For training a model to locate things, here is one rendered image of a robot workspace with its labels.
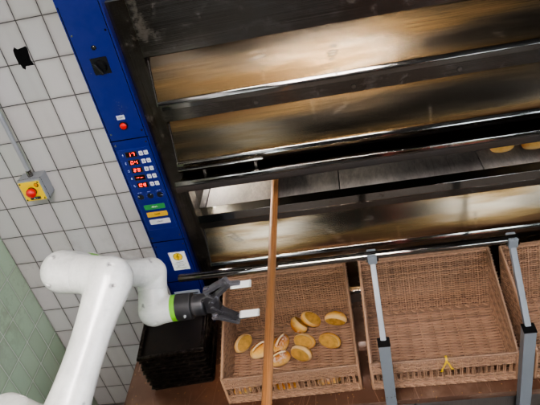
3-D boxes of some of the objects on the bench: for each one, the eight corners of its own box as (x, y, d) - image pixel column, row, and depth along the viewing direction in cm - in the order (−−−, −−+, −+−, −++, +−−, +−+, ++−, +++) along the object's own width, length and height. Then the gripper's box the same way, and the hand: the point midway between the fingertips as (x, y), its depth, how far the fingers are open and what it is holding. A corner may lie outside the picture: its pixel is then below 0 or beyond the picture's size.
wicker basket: (235, 318, 277) (221, 276, 262) (353, 304, 270) (345, 259, 254) (227, 406, 237) (210, 362, 222) (365, 391, 230) (357, 344, 215)
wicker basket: (362, 304, 269) (355, 259, 253) (488, 291, 260) (489, 243, 244) (370, 392, 229) (363, 345, 214) (521, 381, 220) (524, 331, 205)
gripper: (185, 271, 195) (247, 262, 192) (204, 322, 209) (263, 315, 206) (182, 286, 189) (246, 278, 186) (202, 338, 203) (262, 331, 200)
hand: (251, 298), depth 196 cm, fingers open, 13 cm apart
